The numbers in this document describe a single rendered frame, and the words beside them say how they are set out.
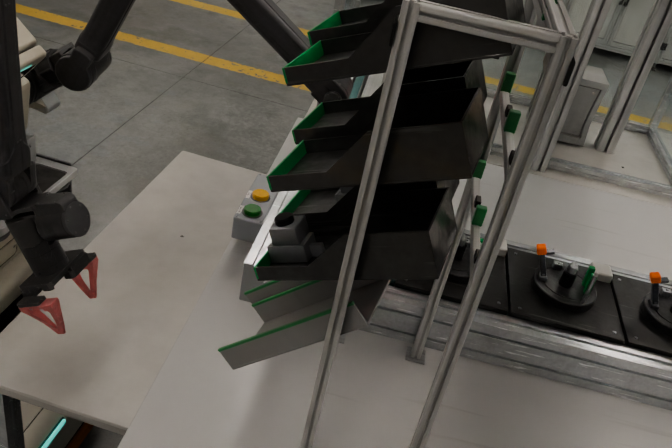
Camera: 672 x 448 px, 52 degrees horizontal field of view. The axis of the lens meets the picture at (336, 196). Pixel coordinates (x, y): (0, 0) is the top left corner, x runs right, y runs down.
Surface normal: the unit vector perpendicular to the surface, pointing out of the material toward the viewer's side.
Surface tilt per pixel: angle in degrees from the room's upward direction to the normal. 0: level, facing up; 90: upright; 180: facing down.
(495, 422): 0
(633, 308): 0
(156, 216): 0
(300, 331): 90
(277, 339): 90
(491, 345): 90
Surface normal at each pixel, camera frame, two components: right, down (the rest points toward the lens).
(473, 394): 0.18, -0.83
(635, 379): -0.18, 0.51
